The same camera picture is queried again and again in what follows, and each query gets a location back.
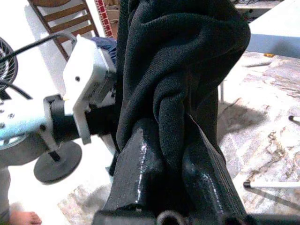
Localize navy blue garment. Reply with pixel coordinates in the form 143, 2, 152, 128
90, 36, 118, 60

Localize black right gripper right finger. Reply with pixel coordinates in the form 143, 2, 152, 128
184, 114, 247, 221

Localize black standing fan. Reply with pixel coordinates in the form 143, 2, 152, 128
0, 37, 83, 184

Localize black knit garment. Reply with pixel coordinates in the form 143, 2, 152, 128
109, 0, 252, 181

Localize brown wooden chair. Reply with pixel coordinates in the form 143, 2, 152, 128
28, 0, 100, 59

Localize white folding table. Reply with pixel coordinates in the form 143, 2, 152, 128
217, 0, 300, 189

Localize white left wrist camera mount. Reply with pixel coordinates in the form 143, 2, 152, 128
62, 34, 117, 144

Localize person leg grey trousers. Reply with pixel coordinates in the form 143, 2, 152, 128
0, 167, 43, 225

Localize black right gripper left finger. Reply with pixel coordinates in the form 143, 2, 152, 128
107, 119, 174, 217

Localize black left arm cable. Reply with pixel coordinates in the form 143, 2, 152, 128
0, 80, 32, 99
0, 32, 79, 64

